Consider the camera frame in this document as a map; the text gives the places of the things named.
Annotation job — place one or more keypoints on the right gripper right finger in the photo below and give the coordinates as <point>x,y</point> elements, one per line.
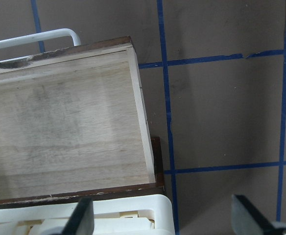
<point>246,219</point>

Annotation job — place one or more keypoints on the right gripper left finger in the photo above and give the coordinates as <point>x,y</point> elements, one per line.
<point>81,221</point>

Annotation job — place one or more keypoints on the wooden drawer with white handle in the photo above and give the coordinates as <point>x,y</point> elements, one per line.
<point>72,119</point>

